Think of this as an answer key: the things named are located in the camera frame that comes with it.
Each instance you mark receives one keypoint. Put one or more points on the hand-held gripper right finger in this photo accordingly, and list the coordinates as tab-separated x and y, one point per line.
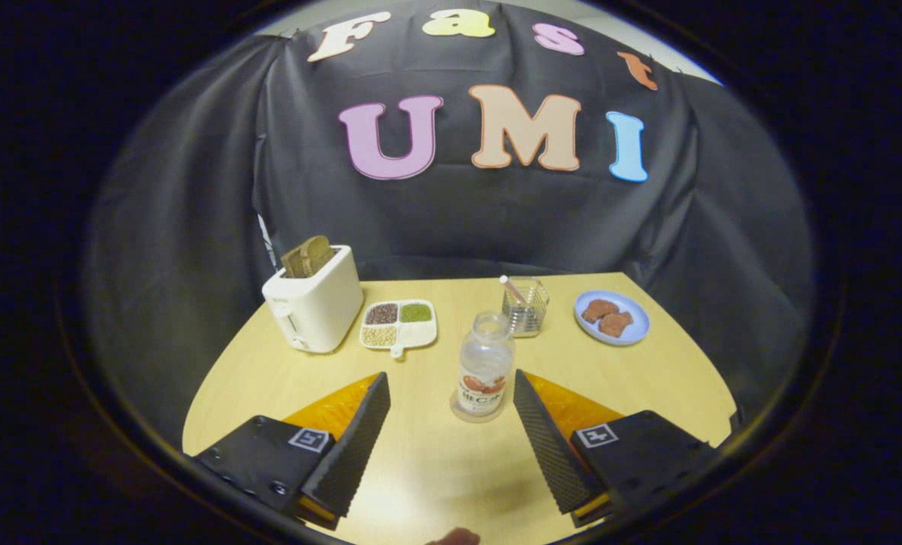
549	446

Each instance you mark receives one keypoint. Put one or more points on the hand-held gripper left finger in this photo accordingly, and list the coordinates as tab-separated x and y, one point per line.
356	446

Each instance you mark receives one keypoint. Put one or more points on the clear plastic juice bottle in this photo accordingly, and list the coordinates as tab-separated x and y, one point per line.
485	363

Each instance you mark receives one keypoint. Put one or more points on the clear glass cup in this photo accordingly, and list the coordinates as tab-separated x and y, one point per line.
530	314

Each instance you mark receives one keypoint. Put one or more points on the wooden table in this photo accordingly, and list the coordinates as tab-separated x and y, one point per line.
450	469

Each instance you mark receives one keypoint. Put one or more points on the yellow beans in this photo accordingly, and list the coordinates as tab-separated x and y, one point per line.
379	335

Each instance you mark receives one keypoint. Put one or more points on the white divided tray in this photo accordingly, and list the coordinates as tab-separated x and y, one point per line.
420	333

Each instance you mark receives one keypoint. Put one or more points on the dark red beans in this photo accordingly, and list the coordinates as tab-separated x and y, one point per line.
381	312

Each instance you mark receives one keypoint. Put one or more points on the white toaster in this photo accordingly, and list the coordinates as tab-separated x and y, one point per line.
318	306

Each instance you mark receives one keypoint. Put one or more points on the green beans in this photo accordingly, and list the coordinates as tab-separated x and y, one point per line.
416	312

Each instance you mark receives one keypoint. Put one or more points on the pink straw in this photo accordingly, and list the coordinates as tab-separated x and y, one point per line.
511	289

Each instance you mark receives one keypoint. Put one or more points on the blue plate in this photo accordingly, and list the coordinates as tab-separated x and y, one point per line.
632	306

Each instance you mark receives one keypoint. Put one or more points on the brown toast slice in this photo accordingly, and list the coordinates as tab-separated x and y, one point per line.
291	263
317	252

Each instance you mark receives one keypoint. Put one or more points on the black backdrop cloth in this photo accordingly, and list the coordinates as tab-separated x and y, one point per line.
466	219

